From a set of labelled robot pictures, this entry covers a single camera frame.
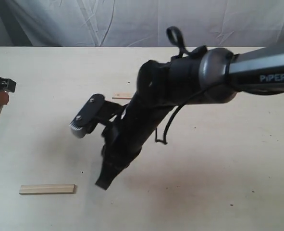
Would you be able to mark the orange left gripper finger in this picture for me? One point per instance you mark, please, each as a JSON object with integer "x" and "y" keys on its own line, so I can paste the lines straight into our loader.
{"x": 4, "y": 98}

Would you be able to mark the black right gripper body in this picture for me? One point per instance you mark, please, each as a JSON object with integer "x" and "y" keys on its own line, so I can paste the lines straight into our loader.
{"x": 117, "y": 154}

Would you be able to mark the wood strip with hole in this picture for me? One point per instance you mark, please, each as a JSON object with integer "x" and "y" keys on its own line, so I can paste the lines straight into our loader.
{"x": 122, "y": 96}

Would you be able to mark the grooved wood block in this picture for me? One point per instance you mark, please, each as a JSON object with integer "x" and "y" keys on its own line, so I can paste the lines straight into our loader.
{"x": 47, "y": 189}

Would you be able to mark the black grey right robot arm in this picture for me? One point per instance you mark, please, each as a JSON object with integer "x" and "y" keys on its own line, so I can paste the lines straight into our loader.
{"x": 202, "y": 77}

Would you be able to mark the white backdrop curtain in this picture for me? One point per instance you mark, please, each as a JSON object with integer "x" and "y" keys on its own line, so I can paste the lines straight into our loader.
{"x": 140, "y": 23}

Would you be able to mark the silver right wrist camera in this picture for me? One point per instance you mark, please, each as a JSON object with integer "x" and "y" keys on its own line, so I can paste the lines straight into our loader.
{"x": 96, "y": 110}

